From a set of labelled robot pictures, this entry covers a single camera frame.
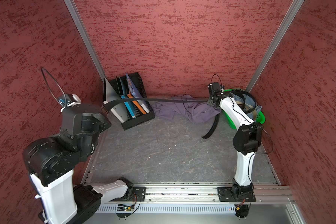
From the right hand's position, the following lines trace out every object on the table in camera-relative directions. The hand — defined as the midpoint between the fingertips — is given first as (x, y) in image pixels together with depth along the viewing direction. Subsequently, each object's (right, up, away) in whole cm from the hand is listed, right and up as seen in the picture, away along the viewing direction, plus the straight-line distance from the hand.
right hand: (214, 104), depth 95 cm
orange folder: (-56, +4, -12) cm, 57 cm away
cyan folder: (-59, +4, -14) cm, 61 cm away
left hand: (-58, -8, -45) cm, 74 cm away
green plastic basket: (+35, -10, +4) cm, 37 cm away
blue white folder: (-59, +10, +15) cm, 61 cm away
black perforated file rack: (-53, -10, +4) cm, 54 cm away
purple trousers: (-19, -6, +9) cm, 22 cm away
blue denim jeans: (+28, +1, +8) cm, 29 cm away
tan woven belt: (+30, -5, +4) cm, 31 cm away
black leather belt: (+2, -7, 0) cm, 8 cm away
